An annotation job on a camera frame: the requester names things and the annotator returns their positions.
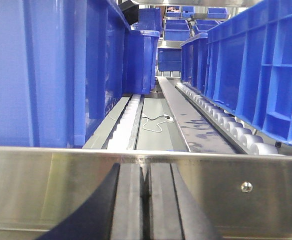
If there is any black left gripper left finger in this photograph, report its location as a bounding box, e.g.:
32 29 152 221
39 163 143 240

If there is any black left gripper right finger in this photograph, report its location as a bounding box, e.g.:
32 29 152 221
146 163 222 240

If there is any white roller track left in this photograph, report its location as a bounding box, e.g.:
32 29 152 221
107 94 141 151

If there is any white roller track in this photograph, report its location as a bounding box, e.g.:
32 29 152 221
176 82 279 156
107 94 141 151

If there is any white roller track right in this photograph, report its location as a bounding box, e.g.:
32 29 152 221
176 82 279 156

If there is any distant blue bin lower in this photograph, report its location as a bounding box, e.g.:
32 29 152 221
158 48 182 72

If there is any distant blue bin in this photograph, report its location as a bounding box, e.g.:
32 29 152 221
158 48 182 72
164 19 190 41

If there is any large blue bin left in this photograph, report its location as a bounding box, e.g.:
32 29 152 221
0 0 130 148

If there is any large blue bin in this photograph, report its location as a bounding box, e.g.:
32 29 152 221
204 0 292 146
0 0 130 148

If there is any blue bin behind right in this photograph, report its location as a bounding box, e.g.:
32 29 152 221
180 32 208 93

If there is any blue bin behind left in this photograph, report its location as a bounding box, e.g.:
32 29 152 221
122 30 160 95

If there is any large blue bin right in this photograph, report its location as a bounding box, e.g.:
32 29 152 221
204 0 292 146

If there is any distant blue bin centre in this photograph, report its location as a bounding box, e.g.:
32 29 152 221
164 19 190 41

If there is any grey metal divider rail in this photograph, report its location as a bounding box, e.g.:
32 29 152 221
158 77 237 154

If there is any stainless steel shelf front rail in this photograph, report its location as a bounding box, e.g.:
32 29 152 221
0 146 292 240

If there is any white cable on floor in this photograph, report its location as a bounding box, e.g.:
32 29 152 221
141 112 174 133

